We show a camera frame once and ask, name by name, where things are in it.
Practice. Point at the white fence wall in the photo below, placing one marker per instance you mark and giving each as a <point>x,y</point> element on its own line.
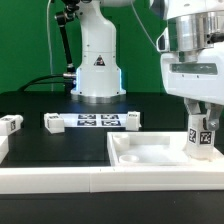
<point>109,179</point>
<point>4,148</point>

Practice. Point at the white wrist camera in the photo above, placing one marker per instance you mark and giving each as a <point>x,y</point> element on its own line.
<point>162,42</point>

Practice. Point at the fiducial marker sheet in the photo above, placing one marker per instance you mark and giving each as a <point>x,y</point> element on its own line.
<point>94,120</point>

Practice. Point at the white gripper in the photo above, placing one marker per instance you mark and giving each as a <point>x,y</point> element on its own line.
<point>205,83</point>

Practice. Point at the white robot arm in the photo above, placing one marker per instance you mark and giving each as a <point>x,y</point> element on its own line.
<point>191,47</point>

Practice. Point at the white left fence wall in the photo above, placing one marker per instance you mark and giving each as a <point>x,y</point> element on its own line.
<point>4,148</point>

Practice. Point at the white square table top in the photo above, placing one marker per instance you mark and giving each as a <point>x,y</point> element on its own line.
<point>153,149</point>

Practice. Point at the white front fence wall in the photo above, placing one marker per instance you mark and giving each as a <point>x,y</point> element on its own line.
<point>109,179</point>

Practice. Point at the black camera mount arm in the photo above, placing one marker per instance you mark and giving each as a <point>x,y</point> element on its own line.
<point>62,18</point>

